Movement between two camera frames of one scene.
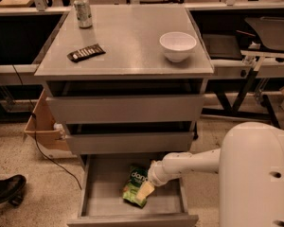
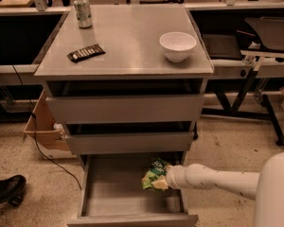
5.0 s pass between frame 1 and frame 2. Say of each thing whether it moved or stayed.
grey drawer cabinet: stayed
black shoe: stayed
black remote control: stayed
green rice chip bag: moved
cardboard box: stayed
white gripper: moved
